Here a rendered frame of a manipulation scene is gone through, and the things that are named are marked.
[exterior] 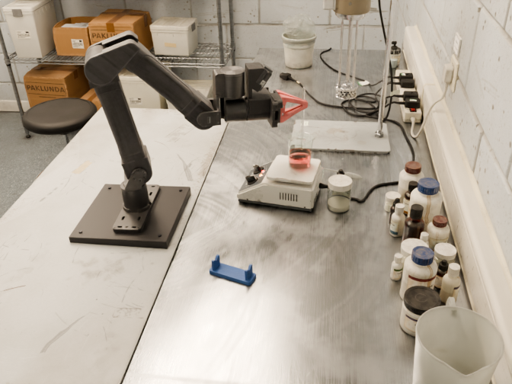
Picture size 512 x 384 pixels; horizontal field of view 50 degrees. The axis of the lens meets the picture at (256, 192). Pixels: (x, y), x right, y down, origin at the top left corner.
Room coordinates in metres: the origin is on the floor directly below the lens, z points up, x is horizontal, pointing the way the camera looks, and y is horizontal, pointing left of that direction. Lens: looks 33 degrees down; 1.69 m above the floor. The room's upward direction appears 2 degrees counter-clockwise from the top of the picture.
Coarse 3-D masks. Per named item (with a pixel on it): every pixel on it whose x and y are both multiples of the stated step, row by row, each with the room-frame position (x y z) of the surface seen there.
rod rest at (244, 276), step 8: (216, 256) 0.94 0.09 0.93; (216, 264) 0.93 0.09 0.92; (224, 264) 0.94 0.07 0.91; (216, 272) 0.91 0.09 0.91; (224, 272) 0.91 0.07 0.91; (232, 272) 0.91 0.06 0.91; (240, 272) 0.91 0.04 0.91; (248, 272) 0.89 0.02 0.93; (232, 280) 0.89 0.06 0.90; (240, 280) 0.88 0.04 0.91; (248, 280) 0.88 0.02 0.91
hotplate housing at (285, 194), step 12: (264, 180) 1.19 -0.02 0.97; (240, 192) 1.20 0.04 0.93; (252, 192) 1.18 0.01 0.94; (264, 192) 1.17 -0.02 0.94; (276, 192) 1.16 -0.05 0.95; (288, 192) 1.15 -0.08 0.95; (300, 192) 1.15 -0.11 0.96; (312, 192) 1.14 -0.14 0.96; (264, 204) 1.18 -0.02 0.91; (276, 204) 1.17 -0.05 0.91; (288, 204) 1.15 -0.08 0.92; (300, 204) 1.14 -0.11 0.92; (312, 204) 1.14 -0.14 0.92
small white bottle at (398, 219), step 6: (396, 204) 1.05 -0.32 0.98; (402, 204) 1.05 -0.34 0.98; (396, 210) 1.04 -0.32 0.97; (402, 210) 1.03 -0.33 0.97; (396, 216) 1.03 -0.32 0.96; (402, 216) 1.03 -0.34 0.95; (396, 222) 1.03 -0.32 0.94; (402, 222) 1.03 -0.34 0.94; (390, 228) 1.04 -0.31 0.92; (396, 228) 1.03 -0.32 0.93; (402, 228) 1.03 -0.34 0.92; (390, 234) 1.04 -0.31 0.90; (396, 234) 1.03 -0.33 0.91; (402, 234) 1.03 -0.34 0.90
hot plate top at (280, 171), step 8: (280, 160) 1.26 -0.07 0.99; (312, 160) 1.25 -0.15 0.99; (272, 168) 1.21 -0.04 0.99; (280, 168) 1.21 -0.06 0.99; (288, 168) 1.21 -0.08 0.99; (312, 168) 1.21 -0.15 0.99; (272, 176) 1.18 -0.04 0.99; (280, 176) 1.18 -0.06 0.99; (288, 176) 1.17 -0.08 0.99; (296, 176) 1.17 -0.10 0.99; (304, 176) 1.17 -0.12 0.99; (312, 176) 1.17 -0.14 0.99
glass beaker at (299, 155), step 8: (288, 136) 1.24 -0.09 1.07; (296, 136) 1.26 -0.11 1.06; (304, 136) 1.25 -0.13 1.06; (312, 136) 1.23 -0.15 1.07; (288, 144) 1.22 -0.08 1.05; (296, 144) 1.20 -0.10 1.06; (304, 144) 1.20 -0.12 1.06; (288, 152) 1.22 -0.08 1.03; (296, 152) 1.20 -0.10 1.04; (304, 152) 1.20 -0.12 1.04; (288, 160) 1.22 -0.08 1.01; (296, 160) 1.20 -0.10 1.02; (304, 160) 1.20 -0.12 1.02; (296, 168) 1.20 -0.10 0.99; (304, 168) 1.20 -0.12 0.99
